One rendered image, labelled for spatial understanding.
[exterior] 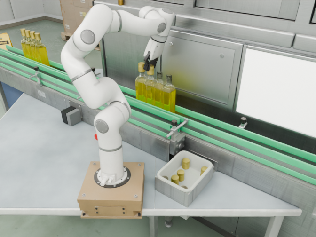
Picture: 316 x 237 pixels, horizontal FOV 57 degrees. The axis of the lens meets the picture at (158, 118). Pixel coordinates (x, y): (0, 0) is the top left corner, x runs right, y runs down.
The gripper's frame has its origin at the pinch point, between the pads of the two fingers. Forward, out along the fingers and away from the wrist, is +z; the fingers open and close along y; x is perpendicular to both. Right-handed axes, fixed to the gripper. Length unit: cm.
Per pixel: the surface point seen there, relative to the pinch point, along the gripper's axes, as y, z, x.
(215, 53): -10.0, -17.9, 25.4
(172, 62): -12.1, -1.1, 6.2
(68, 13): -266, 170, -321
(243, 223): -12, 68, 85
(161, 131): 14.5, 19.2, 23.4
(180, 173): 26, 23, 43
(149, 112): 6.2, 20.4, 10.7
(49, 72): 0, 47, -70
